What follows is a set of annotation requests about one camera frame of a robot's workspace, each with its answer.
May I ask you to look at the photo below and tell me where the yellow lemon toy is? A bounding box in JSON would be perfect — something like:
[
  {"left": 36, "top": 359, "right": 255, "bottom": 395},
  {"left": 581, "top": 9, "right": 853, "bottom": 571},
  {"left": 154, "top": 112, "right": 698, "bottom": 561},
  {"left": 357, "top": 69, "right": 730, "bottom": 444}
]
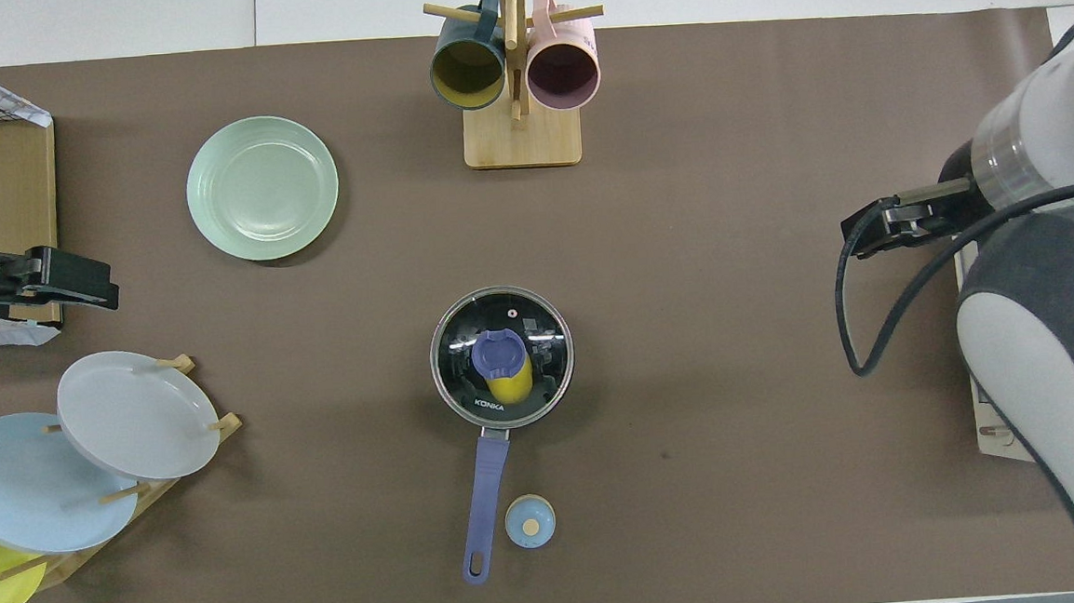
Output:
[{"left": 484, "top": 348, "right": 536, "bottom": 408}]

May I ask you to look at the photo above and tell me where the grey plate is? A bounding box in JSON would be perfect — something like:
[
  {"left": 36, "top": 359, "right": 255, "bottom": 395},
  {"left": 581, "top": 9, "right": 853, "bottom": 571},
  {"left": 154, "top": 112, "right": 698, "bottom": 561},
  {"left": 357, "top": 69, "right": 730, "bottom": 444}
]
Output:
[{"left": 54, "top": 345, "right": 224, "bottom": 487}]

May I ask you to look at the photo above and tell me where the wooden plate rack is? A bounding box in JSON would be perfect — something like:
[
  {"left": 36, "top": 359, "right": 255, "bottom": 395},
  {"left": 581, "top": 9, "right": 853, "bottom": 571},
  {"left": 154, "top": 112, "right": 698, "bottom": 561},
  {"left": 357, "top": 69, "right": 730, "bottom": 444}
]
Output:
[{"left": 0, "top": 351, "right": 253, "bottom": 595}]

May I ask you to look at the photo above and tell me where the wooden mug tree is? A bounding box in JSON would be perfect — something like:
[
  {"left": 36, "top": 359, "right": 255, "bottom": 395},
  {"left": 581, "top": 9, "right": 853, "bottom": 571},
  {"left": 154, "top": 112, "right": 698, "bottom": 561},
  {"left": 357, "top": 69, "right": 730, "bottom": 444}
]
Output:
[{"left": 423, "top": 0, "right": 614, "bottom": 175}]

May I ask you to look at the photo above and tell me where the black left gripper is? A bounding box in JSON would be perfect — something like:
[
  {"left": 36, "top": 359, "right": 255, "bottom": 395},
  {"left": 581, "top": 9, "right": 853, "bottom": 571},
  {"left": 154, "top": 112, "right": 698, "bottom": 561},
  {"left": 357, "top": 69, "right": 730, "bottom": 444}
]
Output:
[{"left": 0, "top": 241, "right": 121, "bottom": 318}]

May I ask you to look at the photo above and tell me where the pink mug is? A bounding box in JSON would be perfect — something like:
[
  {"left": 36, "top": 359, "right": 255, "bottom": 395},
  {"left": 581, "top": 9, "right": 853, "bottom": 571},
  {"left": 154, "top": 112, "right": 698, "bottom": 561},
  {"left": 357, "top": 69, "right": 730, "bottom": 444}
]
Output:
[{"left": 521, "top": 0, "right": 602, "bottom": 114}]

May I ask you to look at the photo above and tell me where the brown table mat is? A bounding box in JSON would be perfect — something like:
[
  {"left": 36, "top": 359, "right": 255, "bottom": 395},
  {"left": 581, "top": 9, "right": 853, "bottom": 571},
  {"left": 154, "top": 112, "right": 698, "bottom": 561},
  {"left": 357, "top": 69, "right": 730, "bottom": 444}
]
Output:
[{"left": 0, "top": 0, "right": 1074, "bottom": 603}]

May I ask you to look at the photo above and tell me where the pale green plate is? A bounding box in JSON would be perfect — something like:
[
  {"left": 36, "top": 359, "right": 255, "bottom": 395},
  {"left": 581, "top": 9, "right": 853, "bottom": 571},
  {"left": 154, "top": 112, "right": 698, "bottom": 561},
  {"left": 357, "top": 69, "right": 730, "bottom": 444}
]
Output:
[{"left": 182, "top": 112, "right": 344, "bottom": 266}]

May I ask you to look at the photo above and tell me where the beige toaster oven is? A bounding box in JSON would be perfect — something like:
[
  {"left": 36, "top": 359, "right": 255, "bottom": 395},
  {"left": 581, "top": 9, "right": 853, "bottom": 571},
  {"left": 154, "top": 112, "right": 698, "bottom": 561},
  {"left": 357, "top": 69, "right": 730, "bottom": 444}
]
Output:
[{"left": 955, "top": 239, "right": 1040, "bottom": 468}]

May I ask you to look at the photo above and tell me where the black pot purple handle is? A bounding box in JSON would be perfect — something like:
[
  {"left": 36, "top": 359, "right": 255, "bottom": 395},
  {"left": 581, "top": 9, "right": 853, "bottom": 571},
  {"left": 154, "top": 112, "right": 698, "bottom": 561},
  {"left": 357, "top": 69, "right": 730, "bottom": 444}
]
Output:
[{"left": 425, "top": 282, "right": 589, "bottom": 588}]

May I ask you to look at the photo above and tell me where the glass lid purple knob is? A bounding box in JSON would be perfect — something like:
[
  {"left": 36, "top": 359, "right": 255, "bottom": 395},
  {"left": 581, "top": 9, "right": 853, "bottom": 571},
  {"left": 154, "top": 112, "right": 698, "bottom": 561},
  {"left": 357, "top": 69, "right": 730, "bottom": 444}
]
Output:
[{"left": 425, "top": 282, "right": 579, "bottom": 435}]

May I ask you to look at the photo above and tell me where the light blue plate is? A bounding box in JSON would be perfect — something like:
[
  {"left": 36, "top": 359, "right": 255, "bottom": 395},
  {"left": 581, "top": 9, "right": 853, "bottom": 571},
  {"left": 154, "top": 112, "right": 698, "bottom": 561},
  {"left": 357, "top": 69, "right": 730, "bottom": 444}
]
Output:
[{"left": 0, "top": 407, "right": 142, "bottom": 558}]

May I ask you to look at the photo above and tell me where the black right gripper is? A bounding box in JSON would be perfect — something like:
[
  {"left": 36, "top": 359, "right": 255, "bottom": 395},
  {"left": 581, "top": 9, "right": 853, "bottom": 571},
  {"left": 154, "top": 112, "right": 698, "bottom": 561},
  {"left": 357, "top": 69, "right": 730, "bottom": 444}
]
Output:
[{"left": 850, "top": 139, "right": 996, "bottom": 260}]

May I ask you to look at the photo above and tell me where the dark teal mug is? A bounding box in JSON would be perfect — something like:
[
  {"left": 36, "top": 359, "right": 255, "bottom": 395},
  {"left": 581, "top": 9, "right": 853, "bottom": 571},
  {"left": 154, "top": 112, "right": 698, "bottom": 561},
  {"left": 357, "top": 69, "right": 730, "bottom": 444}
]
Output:
[{"left": 425, "top": 0, "right": 510, "bottom": 113}]

